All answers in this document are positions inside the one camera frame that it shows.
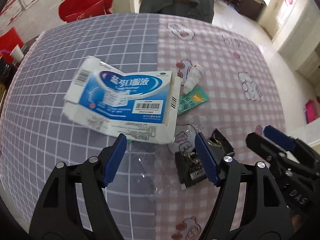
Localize red gift box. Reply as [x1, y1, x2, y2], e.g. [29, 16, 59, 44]
[0, 27, 24, 64]

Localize pink small stool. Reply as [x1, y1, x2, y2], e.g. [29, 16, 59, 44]
[305, 99, 319, 124]

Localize small white plastic bottle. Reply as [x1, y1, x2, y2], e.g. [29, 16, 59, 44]
[183, 64, 205, 94]

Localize clear plastic film wrapper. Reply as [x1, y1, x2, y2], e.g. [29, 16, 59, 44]
[130, 124, 197, 199]

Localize white paper cup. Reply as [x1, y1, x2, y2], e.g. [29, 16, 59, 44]
[10, 44, 24, 63]

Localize green sachet packet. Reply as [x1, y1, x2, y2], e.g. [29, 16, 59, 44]
[177, 87, 209, 115]

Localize blue white medicine box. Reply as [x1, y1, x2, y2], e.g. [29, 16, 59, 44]
[62, 56, 181, 145]

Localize black snack wrapper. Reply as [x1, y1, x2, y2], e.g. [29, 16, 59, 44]
[168, 125, 235, 190]

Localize pink and grey checked tablecloth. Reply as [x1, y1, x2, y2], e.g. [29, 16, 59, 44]
[1, 14, 285, 239]

